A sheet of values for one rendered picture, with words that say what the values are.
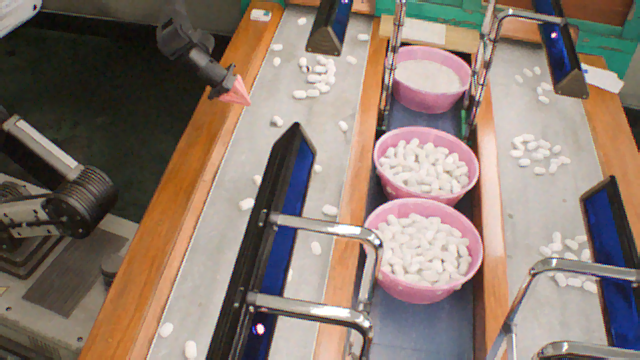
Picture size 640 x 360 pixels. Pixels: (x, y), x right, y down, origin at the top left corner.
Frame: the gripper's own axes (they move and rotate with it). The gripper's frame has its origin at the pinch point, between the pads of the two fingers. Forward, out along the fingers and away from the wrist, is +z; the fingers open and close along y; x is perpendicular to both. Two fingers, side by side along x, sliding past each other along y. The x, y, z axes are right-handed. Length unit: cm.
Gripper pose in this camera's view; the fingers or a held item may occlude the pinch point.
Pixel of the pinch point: (247, 103)
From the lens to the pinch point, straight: 168.2
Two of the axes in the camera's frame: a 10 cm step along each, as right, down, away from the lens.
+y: 1.5, -6.6, 7.4
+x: -6.8, 4.7, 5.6
